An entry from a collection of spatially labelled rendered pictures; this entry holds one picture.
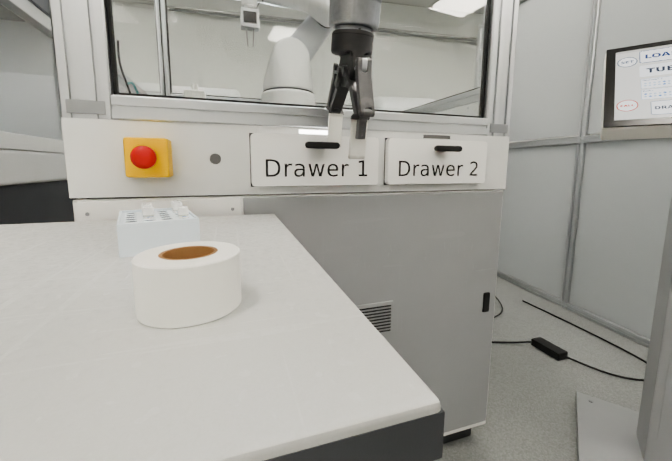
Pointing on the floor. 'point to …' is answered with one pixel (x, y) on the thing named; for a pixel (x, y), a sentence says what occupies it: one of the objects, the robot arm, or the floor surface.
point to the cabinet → (392, 272)
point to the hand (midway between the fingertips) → (344, 146)
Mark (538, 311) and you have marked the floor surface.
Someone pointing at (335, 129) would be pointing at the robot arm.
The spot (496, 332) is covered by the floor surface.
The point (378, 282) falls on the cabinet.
